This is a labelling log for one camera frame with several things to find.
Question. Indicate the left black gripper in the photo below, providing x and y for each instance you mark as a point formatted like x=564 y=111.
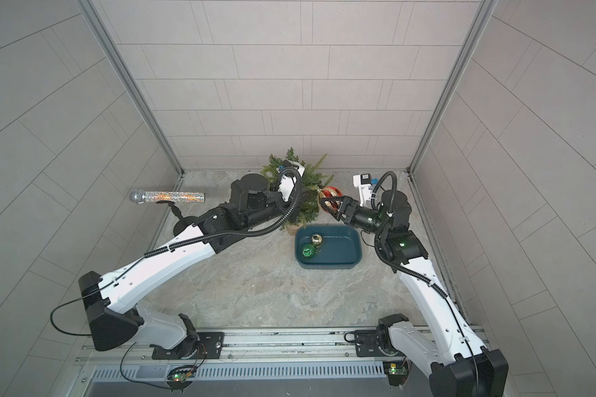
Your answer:
x=286 y=203

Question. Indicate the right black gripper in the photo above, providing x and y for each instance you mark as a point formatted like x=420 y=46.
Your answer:
x=350 y=210

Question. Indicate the red gold striped ornament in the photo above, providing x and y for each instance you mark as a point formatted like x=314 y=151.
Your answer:
x=330 y=191

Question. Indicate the gold ball ornament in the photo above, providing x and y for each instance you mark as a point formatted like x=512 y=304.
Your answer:
x=316 y=240

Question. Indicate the green glitter ball ornament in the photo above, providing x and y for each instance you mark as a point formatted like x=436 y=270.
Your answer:
x=308 y=250

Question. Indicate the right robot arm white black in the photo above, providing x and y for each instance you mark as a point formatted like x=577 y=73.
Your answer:
x=456 y=362

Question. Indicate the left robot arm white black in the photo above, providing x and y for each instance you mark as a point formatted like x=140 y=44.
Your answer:
x=112 y=301

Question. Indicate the small green christmas tree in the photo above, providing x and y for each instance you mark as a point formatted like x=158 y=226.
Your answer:
x=313 y=180

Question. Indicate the teal plastic tray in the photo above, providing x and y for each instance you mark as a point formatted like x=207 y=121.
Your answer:
x=341 y=248

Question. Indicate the glitter microphone on stand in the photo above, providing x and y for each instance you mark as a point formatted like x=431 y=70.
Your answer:
x=171 y=199

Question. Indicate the right circuit board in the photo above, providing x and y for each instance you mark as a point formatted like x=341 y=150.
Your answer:
x=397 y=372

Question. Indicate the left corner aluminium profile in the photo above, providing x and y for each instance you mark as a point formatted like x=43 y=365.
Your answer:
x=96 y=25

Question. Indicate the corner aluminium profile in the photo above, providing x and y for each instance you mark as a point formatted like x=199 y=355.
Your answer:
x=480 y=21
x=96 y=25

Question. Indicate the right corner aluminium profile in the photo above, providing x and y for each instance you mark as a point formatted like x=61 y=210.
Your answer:
x=480 y=21

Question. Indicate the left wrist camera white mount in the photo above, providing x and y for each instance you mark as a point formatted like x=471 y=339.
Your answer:
x=288 y=181

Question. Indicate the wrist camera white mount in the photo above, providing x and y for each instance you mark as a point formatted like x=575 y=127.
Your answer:
x=364 y=184
x=288 y=181

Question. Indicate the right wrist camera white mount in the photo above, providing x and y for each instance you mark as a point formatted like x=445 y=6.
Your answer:
x=364 y=184

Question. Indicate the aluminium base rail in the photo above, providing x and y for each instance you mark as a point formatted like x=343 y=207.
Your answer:
x=301 y=345

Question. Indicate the left circuit board with wires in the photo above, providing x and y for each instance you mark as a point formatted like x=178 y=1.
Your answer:
x=178 y=378

